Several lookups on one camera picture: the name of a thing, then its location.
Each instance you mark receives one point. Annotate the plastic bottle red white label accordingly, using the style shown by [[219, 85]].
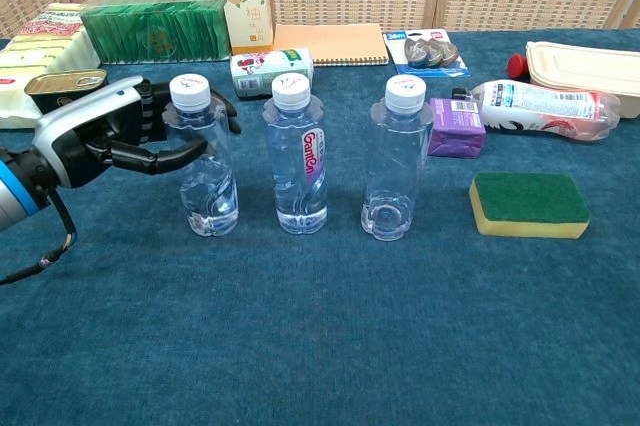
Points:
[[535, 106]]

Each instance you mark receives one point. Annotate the white green tissue pack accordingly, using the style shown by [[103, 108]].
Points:
[[255, 68]]

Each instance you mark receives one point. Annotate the clear water bottle white cap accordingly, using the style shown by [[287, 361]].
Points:
[[395, 171], [210, 191]]

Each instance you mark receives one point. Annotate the blue correction tape pack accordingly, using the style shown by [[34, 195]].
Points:
[[425, 53]]

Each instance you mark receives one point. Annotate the small red object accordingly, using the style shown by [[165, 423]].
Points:
[[517, 66]]

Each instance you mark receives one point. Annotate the blue table cloth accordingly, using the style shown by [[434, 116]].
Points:
[[300, 321]]

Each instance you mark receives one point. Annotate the yellow sponge multipack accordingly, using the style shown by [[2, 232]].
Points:
[[30, 51]]

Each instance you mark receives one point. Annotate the green and yellow sponge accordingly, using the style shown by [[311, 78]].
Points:
[[530, 201]]

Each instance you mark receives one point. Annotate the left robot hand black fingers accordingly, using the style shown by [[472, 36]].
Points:
[[90, 131]]

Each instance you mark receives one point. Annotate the green packet stack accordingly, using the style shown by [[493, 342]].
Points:
[[155, 31]]

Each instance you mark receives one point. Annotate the orange spiral notebook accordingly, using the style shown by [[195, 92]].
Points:
[[330, 43]]

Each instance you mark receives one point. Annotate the beige lidded food container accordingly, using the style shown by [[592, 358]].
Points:
[[575, 63]]

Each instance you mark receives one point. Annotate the small purple box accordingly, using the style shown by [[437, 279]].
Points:
[[457, 131]]

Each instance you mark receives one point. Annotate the clear bottle with pink label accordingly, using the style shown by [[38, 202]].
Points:
[[295, 156]]

